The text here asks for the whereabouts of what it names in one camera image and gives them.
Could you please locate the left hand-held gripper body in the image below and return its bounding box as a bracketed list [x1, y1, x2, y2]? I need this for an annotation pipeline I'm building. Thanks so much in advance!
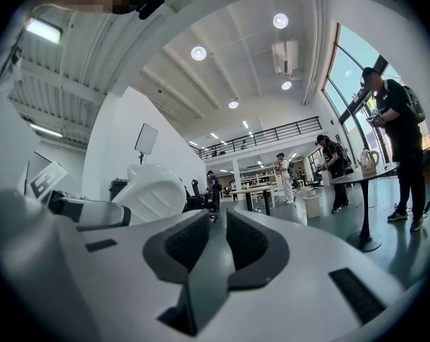
[19, 150, 68, 214]

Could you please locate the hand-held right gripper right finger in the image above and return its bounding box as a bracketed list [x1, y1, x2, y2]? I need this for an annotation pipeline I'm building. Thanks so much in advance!
[200, 207, 407, 342]

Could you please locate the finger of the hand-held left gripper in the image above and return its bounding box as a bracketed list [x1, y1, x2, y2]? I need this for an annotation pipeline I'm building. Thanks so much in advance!
[59, 197, 132, 227]

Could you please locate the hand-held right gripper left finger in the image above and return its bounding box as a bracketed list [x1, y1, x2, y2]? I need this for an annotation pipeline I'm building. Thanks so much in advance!
[53, 209, 211, 342]

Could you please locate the large black machine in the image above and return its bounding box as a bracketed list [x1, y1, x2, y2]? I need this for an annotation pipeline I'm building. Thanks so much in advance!
[108, 177, 131, 203]

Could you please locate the white trash bin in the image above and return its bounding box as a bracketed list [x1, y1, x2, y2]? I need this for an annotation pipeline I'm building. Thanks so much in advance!
[303, 195, 322, 219]

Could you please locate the light panel on stand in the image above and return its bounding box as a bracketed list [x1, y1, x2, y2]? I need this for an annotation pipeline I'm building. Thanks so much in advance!
[134, 123, 159, 166]

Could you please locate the round wooden table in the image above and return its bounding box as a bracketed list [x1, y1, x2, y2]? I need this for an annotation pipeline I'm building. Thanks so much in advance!
[228, 186, 279, 217]

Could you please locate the black office chair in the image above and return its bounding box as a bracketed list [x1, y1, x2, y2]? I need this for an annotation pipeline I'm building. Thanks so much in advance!
[184, 177, 220, 216]

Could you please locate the black round marble table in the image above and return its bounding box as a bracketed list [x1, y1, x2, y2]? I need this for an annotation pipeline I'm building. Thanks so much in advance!
[329, 161, 402, 253]

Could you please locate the cream electric kettle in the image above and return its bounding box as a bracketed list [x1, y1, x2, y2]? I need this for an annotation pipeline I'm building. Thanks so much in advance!
[357, 148, 381, 177]

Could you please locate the black mezzanine railing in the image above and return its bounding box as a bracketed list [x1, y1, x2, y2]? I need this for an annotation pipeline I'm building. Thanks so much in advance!
[198, 116, 321, 160]

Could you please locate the rectangular ceiling light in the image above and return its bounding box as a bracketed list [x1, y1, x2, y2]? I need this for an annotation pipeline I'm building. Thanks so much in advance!
[23, 16, 64, 46]

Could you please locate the large glass window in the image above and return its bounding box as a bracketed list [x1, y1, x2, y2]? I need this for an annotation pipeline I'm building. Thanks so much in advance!
[320, 22, 430, 178]

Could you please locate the white ceiling air conditioner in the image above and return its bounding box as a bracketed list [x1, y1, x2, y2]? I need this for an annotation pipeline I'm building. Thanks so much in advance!
[271, 38, 299, 76]

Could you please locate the black head-worn camera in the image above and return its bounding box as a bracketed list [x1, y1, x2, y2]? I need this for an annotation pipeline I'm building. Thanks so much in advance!
[136, 0, 167, 21]

